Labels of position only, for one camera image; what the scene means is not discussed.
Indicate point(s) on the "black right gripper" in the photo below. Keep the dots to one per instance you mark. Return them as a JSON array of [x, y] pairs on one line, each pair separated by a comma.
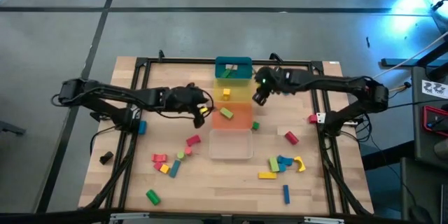
[[271, 80]]

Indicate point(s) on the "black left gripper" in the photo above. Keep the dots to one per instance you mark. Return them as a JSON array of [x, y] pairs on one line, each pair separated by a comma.
[[185, 99]]

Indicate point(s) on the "crimson cylinder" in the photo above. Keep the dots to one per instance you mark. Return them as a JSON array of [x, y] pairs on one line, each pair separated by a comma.
[[193, 140]]

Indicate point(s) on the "light green rectangular block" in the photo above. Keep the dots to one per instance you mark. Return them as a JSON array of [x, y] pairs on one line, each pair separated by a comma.
[[273, 164], [226, 113]]

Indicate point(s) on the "green cube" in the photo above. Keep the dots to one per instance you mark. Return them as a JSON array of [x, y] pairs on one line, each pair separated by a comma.
[[255, 125]]

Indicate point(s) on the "short pink cylinder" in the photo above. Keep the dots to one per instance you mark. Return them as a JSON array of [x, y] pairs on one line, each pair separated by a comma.
[[188, 151]]

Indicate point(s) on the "large yellow cube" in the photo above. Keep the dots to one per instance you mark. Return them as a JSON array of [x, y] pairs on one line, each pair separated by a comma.
[[226, 94]]

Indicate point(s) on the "green ball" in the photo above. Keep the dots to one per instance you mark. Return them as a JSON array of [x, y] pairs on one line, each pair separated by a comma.
[[180, 155]]

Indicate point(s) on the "green long block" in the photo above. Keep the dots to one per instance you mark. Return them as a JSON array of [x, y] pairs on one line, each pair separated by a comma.
[[226, 73]]

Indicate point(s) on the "natural wood long block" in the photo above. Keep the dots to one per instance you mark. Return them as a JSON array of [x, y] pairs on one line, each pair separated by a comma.
[[231, 66]]

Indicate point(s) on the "red wooden block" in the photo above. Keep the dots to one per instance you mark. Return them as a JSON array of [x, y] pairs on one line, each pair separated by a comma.
[[291, 138]]

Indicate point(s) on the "teal long block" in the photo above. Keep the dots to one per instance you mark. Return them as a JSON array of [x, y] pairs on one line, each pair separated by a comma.
[[174, 168]]

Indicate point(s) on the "red cube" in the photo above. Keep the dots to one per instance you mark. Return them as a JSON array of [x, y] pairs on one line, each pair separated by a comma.
[[312, 119]]

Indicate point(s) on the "coral red arch block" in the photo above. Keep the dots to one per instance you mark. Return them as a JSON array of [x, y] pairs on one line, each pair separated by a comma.
[[155, 157]]

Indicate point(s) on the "small yellow cube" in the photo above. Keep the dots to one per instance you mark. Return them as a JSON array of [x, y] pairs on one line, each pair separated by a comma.
[[164, 169]]

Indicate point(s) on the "small pink cube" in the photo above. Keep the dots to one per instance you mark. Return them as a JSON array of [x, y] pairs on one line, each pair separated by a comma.
[[157, 166]]

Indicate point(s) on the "blue arch block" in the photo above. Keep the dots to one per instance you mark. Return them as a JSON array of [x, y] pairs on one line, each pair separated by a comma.
[[286, 161]]

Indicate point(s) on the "yellow long block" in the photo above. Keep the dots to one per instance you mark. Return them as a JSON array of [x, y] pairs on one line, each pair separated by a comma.
[[267, 175]]

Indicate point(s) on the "green cylinder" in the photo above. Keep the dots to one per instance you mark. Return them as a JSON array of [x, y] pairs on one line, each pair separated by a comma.
[[153, 197]]

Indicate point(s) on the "thin blue long block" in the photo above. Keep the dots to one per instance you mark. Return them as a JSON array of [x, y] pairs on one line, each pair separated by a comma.
[[286, 194]]

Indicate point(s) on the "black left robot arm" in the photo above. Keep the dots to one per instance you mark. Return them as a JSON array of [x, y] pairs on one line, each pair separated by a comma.
[[105, 92]]

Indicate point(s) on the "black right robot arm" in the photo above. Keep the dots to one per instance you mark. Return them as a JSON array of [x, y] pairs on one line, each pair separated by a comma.
[[332, 82]]

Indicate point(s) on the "yellow plastic bin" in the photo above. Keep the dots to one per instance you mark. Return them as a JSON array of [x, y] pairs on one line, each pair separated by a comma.
[[241, 92]]

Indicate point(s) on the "orange plastic bin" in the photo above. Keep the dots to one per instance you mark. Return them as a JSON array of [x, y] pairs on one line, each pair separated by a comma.
[[241, 115]]

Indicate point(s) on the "clear plastic bin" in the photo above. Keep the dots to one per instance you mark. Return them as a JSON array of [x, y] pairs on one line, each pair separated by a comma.
[[231, 145]]

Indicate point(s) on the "teal plastic bin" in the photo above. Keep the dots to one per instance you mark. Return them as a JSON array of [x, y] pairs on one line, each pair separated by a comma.
[[245, 59]]

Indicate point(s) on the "yellow arch block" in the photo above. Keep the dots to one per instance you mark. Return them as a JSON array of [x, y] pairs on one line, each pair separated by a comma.
[[301, 164]]

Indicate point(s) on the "silver power connector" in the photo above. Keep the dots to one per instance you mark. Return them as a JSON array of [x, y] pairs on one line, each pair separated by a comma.
[[351, 122]]

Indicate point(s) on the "small black object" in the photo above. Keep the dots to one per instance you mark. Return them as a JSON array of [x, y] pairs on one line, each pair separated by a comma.
[[106, 157]]

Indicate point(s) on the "black stand beam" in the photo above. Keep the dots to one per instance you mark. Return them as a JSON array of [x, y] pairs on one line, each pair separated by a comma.
[[399, 62]]

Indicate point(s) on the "dark side table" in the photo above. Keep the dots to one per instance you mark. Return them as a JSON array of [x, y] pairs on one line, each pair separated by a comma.
[[418, 140]]

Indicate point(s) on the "white marked paper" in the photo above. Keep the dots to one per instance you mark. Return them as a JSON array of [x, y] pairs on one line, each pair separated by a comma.
[[434, 89]]

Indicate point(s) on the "red black case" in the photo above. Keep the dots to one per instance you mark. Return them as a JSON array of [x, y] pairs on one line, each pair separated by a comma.
[[437, 122]]

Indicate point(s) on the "dark grey cabinet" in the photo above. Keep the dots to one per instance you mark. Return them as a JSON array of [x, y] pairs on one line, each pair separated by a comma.
[[423, 189]]

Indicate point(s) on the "grey chair leg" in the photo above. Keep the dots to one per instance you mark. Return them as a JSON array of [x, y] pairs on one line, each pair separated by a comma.
[[12, 128]]

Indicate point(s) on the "grey round object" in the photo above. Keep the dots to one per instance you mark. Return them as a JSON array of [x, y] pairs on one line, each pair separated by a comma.
[[442, 150]]

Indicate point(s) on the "black rounded object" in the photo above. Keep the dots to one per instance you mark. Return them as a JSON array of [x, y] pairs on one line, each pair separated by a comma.
[[420, 215]]

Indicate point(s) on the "black frame clamp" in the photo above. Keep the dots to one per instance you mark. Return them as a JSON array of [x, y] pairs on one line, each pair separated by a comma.
[[276, 57], [161, 56]]

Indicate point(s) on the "black aluminium table frame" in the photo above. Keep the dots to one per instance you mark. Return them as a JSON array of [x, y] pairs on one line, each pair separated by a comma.
[[182, 61]]

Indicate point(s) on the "white metal bracket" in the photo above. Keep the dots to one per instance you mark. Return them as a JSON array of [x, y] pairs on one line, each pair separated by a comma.
[[321, 118]]

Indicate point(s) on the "silver frame bracket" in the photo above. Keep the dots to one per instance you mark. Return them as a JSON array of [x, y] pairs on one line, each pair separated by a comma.
[[129, 216], [323, 220]]

